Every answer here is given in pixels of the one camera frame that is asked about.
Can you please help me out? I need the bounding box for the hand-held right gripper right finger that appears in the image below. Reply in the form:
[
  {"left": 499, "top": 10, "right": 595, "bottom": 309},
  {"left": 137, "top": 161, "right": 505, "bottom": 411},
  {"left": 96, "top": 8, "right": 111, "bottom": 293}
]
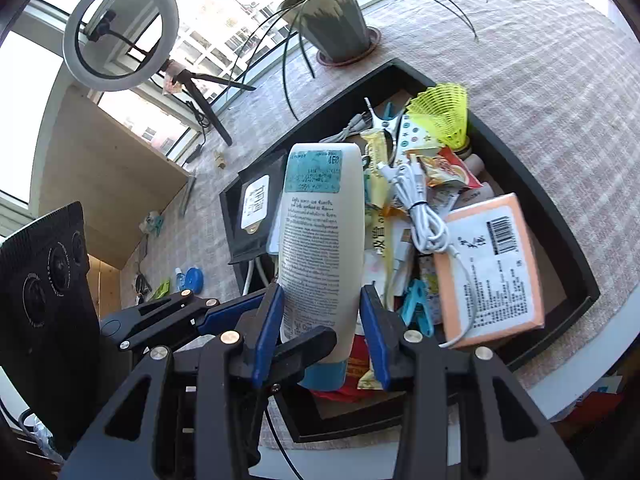
[{"left": 360, "top": 284, "right": 583, "bottom": 480}]

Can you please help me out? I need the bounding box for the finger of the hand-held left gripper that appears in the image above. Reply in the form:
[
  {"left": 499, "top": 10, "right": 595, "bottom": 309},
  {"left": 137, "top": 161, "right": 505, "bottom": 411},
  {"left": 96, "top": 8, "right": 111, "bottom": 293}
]
[
  {"left": 99, "top": 289, "right": 269, "bottom": 352},
  {"left": 257, "top": 326, "right": 339, "bottom": 397}
]

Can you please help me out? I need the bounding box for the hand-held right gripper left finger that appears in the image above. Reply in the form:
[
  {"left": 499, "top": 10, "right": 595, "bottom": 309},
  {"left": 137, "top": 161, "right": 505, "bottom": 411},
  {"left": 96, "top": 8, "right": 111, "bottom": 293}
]
[{"left": 59, "top": 282, "right": 286, "bottom": 480}]

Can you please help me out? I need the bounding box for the white lotion bottle blue cap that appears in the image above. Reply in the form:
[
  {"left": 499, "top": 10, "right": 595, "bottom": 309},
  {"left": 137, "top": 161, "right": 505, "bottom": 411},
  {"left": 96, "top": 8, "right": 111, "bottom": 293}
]
[{"left": 276, "top": 142, "right": 367, "bottom": 392}]

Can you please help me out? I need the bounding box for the black tray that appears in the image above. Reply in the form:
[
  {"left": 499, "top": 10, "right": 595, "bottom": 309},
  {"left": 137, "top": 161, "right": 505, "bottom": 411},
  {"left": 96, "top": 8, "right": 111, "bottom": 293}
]
[{"left": 219, "top": 58, "right": 601, "bottom": 443}]

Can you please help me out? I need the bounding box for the red packet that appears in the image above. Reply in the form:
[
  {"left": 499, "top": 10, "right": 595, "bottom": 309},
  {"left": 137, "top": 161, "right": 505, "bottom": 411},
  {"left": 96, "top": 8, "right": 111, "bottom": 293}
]
[{"left": 312, "top": 335, "right": 386, "bottom": 403}]

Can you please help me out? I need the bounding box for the beige snack bar packet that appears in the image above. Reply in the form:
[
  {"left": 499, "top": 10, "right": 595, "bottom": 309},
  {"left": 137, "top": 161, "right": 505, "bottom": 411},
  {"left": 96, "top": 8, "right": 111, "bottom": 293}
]
[{"left": 356, "top": 360, "right": 386, "bottom": 392}]

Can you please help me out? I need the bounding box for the blue round container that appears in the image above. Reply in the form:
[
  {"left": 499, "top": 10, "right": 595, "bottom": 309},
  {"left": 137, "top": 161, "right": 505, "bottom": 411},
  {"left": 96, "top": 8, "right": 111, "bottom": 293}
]
[{"left": 174, "top": 266, "right": 205, "bottom": 295}]

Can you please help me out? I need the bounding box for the wooden cabinet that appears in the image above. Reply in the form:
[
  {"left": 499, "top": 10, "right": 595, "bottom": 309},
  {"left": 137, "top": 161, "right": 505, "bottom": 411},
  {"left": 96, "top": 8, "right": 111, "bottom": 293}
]
[{"left": 87, "top": 254, "right": 122, "bottom": 311}]

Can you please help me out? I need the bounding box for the grey pen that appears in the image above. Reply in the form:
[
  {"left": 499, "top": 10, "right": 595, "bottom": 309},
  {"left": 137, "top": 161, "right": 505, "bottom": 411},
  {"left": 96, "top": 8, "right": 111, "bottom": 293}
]
[{"left": 179, "top": 172, "right": 197, "bottom": 217}]

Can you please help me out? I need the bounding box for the wooden board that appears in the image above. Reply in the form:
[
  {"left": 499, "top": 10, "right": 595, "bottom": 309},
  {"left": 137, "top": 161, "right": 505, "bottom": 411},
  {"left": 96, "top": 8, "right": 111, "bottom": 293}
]
[{"left": 30, "top": 84, "right": 192, "bottom": 270}]

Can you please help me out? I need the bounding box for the orange tissue pack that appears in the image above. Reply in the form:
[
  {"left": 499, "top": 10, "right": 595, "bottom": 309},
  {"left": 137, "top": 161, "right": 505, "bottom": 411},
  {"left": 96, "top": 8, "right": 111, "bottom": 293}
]
[{"left": 431, "top": 192, "right": 547, "bottom": 351}]

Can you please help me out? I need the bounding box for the black wet wipes pack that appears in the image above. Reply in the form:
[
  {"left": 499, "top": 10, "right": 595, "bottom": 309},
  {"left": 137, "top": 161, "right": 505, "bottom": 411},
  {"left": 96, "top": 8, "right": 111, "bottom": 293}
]
[{"left": 229, "top": 149, "right": 288, "bottom": 265}]

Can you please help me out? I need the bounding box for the long yellow packet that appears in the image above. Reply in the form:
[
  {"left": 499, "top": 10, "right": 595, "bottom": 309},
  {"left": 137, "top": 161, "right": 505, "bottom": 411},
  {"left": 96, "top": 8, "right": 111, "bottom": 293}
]
[{"left": 360, "top": 129, "right": 401, "bottom": 306}]

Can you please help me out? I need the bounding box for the orange snack packet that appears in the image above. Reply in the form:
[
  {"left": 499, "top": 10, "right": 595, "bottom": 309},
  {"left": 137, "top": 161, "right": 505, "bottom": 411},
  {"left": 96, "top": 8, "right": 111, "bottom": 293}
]
[{"left": 419, "top": 146, "right": 472, "bottom": 192}]

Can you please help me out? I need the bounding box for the dotted white tissue pack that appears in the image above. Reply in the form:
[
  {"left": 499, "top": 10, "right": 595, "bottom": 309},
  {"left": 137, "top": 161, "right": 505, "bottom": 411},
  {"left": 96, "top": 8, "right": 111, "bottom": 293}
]
[{"left": 399, "top": 112, "right": 442, "bottom": 157}]

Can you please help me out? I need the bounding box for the metal clip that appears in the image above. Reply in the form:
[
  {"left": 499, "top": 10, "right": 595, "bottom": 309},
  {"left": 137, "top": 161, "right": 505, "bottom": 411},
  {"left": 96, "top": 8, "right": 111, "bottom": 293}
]
[{"left": 362, "top": 96, "right": 403, "bottom": 161}]

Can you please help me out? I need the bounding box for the yellow shuttlecock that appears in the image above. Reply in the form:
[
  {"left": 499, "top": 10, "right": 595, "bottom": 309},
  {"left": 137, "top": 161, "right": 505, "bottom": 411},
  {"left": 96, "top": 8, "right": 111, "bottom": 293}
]
[{"left": 406, "top": 82, "right": 473, "bottom": 153}]

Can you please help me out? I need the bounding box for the pink checked tablecloth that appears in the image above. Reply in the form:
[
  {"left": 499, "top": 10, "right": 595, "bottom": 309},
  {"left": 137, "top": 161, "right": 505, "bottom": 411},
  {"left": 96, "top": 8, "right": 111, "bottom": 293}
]
[{"left": 120, "top": 0, "right": 640, "bottom": 453}]

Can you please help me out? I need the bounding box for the brown plant saucer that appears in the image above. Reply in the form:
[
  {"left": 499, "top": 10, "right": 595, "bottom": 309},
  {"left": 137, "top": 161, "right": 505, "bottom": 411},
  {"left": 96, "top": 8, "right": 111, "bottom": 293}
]
[{"left": 316, "top": 27, "right": 382, "bottom": 67}]

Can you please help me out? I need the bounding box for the grey pot with grass plant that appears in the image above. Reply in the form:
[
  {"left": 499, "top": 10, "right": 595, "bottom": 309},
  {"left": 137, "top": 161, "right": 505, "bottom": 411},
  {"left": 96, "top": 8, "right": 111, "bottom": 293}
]
[{"left": 227, "top": 0, "right": 488, "bottom": 123}]

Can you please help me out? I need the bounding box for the thick white cable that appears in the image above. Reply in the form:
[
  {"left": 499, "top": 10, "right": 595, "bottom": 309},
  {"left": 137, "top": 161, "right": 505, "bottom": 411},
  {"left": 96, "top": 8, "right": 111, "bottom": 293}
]
[{"left": 241, "top": 254, "right": 273, "bottom": 297}]

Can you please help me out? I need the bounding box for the coiled white cable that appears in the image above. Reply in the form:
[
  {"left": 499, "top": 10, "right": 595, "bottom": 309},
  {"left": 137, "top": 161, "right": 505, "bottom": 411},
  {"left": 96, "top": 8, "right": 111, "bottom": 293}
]
[{"left": 379, "top": 156, "right": 451, "bottom": 256}]

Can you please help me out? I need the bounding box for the white cable with plug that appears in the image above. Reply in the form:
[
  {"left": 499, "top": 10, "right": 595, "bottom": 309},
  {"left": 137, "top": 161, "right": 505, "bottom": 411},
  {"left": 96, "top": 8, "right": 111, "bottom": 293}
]
[{"left": 319, "top": 114, "right": 372, "bottom": 145}]

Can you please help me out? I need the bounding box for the ring light on black tripod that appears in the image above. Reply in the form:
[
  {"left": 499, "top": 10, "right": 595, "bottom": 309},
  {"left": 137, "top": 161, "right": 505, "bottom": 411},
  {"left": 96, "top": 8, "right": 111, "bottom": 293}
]
[{"left": 63, "top": 0, "right": 258, "bottom": 147}]

